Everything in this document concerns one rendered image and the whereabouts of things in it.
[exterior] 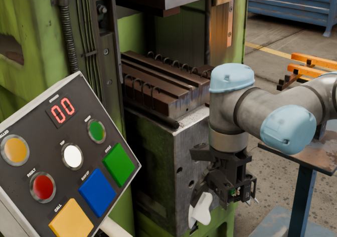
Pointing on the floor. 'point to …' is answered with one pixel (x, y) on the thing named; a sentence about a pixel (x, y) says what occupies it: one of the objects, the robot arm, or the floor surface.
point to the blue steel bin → (296, 3)
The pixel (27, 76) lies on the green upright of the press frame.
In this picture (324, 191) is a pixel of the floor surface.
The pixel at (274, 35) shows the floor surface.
